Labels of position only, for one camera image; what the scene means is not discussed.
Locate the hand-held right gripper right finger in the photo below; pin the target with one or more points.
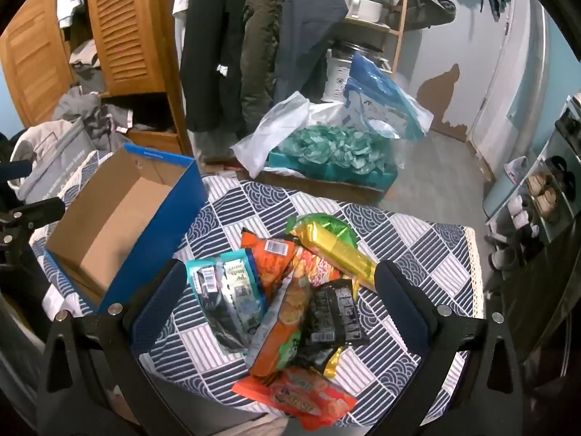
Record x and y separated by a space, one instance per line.
401 304

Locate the pile of teal packets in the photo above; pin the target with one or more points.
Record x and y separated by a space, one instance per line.
331 150

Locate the orange snack packet with barcode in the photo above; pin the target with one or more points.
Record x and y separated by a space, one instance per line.
265 263

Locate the white plastic bag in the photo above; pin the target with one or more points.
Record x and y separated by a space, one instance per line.
272 131

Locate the orange-red snack bag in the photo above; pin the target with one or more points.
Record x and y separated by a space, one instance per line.
299 395

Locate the blue cardboard box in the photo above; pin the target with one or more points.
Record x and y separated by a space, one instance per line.
122 218

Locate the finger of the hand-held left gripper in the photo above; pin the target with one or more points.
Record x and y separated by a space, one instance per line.
16 169
41 211

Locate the beige shoes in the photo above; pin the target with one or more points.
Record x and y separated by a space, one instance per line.
542 190

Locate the orange chip bag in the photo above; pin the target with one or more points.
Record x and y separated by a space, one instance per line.
281 327

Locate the small yellow snack packet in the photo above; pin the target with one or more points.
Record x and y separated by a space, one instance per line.
333 363

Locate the olive green hanging jacket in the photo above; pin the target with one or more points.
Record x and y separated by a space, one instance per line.
258 54

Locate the grey-blue hanging jacket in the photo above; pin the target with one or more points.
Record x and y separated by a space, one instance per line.
304 32

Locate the shoe rack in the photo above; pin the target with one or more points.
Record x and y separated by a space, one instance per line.
499 190

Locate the white door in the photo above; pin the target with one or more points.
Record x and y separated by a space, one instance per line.
508 77

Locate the white cooking pot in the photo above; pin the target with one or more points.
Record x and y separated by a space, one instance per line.
363 7

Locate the gold snack packet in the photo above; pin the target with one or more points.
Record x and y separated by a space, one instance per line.
336 250

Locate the navy white patterned tablecloth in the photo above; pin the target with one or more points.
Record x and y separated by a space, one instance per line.
408 236

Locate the green snack packet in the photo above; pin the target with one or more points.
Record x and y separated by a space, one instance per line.
331 227

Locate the wooden louvered wardrobe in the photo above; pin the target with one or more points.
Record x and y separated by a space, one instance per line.
127 32

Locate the grey shoes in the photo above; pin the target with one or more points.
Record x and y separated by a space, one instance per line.
504 254

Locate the brown cardboard box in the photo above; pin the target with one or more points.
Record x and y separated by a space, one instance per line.
317 188

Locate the black shoes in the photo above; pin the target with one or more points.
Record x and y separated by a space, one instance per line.
556 168

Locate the grey hanging backpack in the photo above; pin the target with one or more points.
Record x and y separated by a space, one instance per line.
431 0

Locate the grey tote bag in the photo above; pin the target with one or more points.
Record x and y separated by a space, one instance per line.
54 163

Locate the blue plastic bag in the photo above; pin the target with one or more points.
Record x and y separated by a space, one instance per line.
381 100

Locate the white shoes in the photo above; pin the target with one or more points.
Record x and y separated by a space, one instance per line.
517 211

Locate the wooden shelf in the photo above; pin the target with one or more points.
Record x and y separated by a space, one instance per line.
395 32

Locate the black hanging coat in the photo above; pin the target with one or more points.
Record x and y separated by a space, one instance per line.
213 54

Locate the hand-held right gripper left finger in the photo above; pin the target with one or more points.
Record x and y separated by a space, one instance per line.
156 309

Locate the teal and black snack packet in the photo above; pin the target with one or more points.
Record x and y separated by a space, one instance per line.
218 318

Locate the white paint bucket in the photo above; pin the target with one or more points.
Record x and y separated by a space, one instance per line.
340 72

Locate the pile of grey clothes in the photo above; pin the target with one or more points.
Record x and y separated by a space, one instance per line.
86 113

